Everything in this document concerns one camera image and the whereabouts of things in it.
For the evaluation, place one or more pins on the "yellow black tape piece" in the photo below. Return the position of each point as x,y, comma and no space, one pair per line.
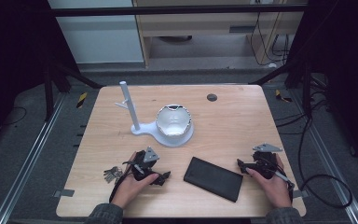
81,100
282,96

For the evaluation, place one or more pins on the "bunch of metal keys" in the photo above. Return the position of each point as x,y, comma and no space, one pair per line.
113,174

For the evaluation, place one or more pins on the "black metal stand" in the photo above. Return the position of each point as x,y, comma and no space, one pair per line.
48,93
306,90

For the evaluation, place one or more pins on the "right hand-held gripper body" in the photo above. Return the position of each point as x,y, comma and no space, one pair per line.
265,165

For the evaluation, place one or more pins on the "black horizontal bar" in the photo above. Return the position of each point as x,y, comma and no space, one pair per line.
167,10

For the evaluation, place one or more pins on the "grey table grommet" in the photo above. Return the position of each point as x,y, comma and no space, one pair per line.
212,97

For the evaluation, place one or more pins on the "white cabinet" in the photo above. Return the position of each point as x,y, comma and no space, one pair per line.
99,37

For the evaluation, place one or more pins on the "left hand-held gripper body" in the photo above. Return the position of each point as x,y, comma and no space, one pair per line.
143,166

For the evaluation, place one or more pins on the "person's right hand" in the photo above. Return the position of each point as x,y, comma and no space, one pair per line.
273,189

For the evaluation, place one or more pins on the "person's left hand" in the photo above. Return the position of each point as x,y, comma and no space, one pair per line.
132,189

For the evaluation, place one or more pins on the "white stand with hook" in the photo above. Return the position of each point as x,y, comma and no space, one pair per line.
134,115

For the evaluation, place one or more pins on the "aluminium rail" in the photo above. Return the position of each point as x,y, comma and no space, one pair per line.
28,161
332,161

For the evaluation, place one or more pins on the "white bowl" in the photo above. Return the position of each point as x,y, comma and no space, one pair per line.
172,121

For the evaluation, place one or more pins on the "wooden shelf unit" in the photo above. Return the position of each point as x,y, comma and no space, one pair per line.
199,26

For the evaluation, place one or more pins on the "grey tape strip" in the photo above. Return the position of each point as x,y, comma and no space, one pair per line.
64,193
301,193

